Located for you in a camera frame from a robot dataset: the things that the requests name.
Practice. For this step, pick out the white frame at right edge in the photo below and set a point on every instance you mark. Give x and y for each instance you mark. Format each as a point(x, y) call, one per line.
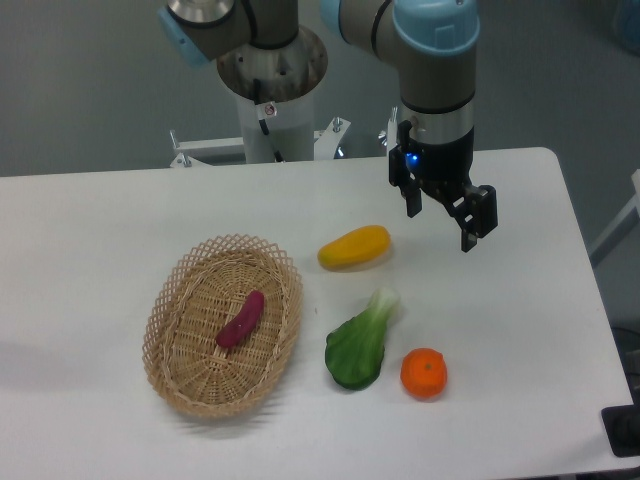
point(617, 229)

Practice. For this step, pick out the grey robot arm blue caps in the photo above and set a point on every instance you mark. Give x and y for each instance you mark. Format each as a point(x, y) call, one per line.
point(430, 44)

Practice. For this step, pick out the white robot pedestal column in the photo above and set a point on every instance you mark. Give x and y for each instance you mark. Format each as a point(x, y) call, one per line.
point(274, 89)

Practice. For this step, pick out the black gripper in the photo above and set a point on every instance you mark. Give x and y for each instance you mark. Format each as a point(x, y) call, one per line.
point(442, 171)

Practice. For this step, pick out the white metal base frame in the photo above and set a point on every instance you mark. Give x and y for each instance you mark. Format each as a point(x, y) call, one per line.
point(338, 140)

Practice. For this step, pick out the green bok choy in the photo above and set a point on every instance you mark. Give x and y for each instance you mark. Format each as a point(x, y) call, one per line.
point(354, 352)

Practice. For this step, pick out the purple sweet potato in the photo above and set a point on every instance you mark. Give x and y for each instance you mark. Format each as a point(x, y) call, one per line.
point(244, 322)

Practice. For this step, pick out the yellow mango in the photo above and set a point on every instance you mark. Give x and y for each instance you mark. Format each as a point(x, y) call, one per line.
point(356, 247)

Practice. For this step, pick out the black device at table edge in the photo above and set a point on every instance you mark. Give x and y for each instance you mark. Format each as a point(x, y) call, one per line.
point(622, 429)

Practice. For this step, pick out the oval woven wicker basket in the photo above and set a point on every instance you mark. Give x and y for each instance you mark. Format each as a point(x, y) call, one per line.
point(205, 291)

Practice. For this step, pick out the orange tangerine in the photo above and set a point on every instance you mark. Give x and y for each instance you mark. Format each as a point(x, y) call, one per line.
point(424, 373)

